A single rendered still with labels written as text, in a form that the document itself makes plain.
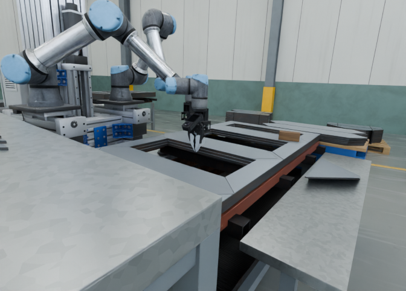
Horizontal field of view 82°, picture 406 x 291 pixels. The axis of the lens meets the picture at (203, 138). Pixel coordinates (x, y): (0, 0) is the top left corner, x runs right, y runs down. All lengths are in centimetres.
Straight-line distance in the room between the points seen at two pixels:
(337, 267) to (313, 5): 791
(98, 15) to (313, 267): 109
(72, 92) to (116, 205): 131
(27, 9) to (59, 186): 147
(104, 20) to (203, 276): 97
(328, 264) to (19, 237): 65
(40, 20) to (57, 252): 149
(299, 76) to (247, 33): 220
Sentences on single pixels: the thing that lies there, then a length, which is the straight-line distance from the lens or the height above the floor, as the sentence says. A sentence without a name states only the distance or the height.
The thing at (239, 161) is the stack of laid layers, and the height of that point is 83.
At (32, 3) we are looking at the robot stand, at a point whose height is 155.
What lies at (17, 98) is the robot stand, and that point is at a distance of 181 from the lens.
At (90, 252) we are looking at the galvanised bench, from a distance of 22.
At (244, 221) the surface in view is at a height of 78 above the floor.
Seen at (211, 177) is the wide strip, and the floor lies 85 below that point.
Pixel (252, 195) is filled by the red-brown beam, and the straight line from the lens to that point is 88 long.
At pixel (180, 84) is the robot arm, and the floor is 117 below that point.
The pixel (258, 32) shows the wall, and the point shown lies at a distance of 841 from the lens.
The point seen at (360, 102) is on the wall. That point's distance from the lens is 809.
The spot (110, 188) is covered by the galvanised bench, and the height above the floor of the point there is 105.
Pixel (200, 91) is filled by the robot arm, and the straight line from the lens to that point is 107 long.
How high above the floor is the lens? 118
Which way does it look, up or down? 14 degrees down
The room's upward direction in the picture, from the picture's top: 2 degrees clockwise
